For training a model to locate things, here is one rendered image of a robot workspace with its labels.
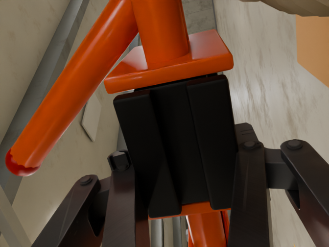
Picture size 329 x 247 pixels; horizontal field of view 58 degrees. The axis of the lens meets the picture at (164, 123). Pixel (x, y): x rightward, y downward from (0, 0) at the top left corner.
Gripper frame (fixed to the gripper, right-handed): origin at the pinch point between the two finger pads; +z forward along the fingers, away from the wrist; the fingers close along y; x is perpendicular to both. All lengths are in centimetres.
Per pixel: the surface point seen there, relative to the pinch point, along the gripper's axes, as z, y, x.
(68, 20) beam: 625, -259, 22
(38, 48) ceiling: 502, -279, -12
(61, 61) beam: 495, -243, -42
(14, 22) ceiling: 460, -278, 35
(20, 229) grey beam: 184, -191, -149
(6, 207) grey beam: 183, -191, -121
